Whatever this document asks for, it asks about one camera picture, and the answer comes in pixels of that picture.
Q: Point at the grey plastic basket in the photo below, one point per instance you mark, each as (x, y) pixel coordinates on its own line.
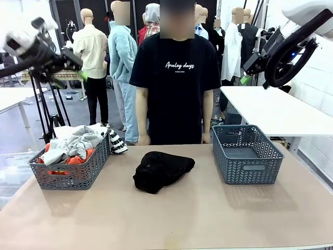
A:
(70, 177)

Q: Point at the person's left forearm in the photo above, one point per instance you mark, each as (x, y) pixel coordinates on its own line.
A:
(208, 114)

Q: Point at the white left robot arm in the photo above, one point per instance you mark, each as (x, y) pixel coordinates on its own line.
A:
(23, 31)

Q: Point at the table with patterned cloth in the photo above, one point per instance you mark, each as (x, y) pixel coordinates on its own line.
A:
(70, 75)

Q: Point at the mannequin in black jacket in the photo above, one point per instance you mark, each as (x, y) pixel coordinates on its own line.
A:
(249, 41)

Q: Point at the grey basket with label sticker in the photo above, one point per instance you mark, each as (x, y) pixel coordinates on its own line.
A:
(247, 156)

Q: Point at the black camera tripod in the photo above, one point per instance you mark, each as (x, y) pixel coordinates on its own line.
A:
(53, 121)

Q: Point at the person's right hand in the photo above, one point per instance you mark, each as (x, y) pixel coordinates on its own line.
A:
(143, 140)

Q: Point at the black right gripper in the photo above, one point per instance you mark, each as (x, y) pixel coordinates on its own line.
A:
(271, 47)

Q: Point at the white garment with black print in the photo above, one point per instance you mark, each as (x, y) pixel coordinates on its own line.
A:
(117, 143)

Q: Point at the white table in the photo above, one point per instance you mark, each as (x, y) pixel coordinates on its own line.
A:
(15, 99)
(260, 109)

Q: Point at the clear plastic storage box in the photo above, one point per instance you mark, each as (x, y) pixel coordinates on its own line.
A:
(13, 169)

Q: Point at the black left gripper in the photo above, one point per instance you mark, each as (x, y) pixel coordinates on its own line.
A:
(46, 62)

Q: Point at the mannequin in white shirt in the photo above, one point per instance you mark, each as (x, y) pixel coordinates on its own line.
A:
(231, 52)

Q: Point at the person in black t-shirt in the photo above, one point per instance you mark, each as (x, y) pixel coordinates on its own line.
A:
(175, 91)

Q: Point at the mannequin in plaid hooded shirt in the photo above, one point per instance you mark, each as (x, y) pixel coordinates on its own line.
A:
(152, 24)

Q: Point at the mannequin in light blue fleece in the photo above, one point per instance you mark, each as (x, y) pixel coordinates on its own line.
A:
(122, 62)

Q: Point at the mannequin in dark suit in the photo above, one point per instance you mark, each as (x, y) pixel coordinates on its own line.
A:
(208, 31)

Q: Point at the person's left hand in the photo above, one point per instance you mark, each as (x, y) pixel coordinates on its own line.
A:
(206, 138)

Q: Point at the person's right forearm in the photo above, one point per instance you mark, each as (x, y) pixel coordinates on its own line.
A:
(142, 114)

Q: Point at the mannequin in cream jacket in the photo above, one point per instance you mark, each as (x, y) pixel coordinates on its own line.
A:
(89, 54)

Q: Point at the orange cartoon mouse shirt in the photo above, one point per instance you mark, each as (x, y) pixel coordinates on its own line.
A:
(78, 159)

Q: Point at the light grey garment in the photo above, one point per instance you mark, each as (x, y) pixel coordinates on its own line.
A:
(75, 143)

